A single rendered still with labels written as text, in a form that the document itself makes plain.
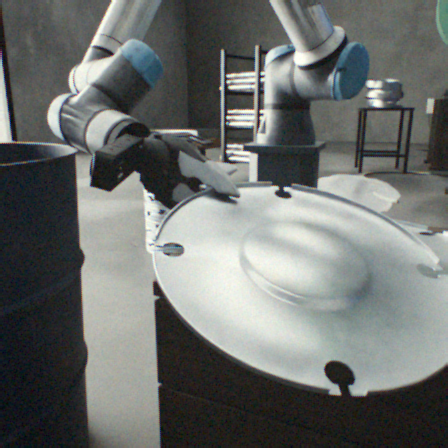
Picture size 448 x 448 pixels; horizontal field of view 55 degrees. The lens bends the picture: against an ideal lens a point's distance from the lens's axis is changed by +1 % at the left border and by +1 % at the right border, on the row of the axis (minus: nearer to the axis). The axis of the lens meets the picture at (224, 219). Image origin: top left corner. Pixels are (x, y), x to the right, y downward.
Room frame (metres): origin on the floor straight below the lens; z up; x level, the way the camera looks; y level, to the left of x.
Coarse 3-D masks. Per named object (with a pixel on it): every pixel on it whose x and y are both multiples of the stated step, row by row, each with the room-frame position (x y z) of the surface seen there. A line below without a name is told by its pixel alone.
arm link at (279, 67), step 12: (276, 48) 1.08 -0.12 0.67; (288, 48) 1.07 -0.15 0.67; (276, 60) 1.08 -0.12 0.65; (288, 60) 1.06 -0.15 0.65; (276, 72) 1.07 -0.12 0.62; (288, 72) 1.04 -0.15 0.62; (276, 84) 1.07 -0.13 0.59; (288, 84) 1.04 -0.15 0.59; (264, 96) 1.12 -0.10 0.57; (276, 96) 1.07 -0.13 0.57; (288, 96) 1.06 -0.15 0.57; (300, 96) 1.04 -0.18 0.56
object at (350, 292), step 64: (256, 192) 0.50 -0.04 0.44; (320, 192) 0.52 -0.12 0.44; (192, 256) 0.37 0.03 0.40; (256, 256) 0.37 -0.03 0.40; (320, 256) 0.39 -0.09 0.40; (384, 256) 0.41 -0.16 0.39; (192, 320) 0.30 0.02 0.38; (256, 320) 0.31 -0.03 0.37; (320, 320) 0.31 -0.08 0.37; (384, 320) 0.32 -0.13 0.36; (320, 384) 0.26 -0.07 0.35; (384, 384) 0.26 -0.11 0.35
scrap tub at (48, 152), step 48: (0, 144) 0.74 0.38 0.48; (48, 144) 0.71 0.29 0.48; (0, 192) 0.43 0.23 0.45; (48, 192) 0.49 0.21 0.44; (0, 240) 0.43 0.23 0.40; (48, 240) 0.48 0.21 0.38; (0, 288) 0.42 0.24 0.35; (48, 288) 0.48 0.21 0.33; (0, 336) 0.42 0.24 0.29; (48, 336) 0.47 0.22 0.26; (0, 384) 0.41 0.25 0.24; (48, 384) 0.47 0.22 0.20; (0, 432) 0.41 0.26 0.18; (48, 432) 0.46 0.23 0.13
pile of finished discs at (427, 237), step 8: (408, 224) 0.63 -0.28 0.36; (416, 224) 0.62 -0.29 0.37; (416, 232) 0.60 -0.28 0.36; (424, 232) 0.60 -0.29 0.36; (432, 232) 0.60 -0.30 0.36; (424, 240) 0.56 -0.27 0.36; (432, 240) 0.56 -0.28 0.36; (440, 240) 0.56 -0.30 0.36; (432, 248) 0.52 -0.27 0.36; (440, 248) 0.52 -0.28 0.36; (440, 256) 0.49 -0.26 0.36; (440, 264) 0.46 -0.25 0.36; (424, 272) 0.44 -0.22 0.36; (432, 272) 0.44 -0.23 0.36; (440, 272) 0.44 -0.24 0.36
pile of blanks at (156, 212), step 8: (144, 192) 1.58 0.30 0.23; (152, 200) 1.53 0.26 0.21; (152, 208) 1.52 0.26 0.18; (160, 208) 1.50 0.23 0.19; (168, 208) 1.49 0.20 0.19; (152, 216) 1.53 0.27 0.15; (160, 216) 1.50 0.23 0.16; (152, 224) 1.53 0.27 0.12; (152, 232) 1.53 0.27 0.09; (152, 240) 1.53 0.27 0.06; (152, 248) 1.53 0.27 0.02; (160, 248) 1.50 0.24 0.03; (168, 248) 1.49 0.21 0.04; (176, 248) 1.48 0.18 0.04; (168, 256) 1.49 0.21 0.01
